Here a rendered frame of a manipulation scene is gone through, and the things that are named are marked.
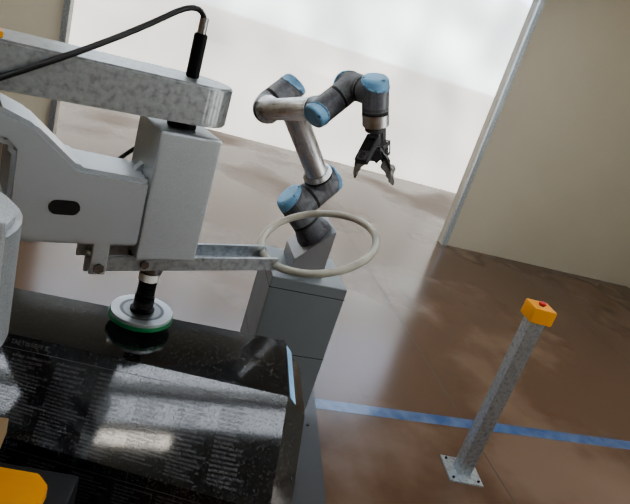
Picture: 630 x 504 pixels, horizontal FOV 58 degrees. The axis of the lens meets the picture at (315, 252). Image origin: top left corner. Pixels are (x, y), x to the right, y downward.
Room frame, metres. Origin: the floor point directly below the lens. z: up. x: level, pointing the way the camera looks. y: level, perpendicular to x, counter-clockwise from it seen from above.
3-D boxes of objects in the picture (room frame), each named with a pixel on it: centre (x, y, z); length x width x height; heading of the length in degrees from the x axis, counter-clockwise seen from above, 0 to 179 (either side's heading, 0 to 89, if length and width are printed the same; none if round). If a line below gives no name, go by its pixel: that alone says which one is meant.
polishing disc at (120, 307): (1.76, 0.52, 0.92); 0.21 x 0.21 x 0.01
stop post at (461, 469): (2.72, -1.16, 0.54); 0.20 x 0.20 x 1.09; 10
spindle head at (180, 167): (1.71, 0.58, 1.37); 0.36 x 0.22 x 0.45; 128
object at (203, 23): (1.76, 0.52, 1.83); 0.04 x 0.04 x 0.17
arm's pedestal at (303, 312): (2.82, 0.03, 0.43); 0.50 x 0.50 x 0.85; 17
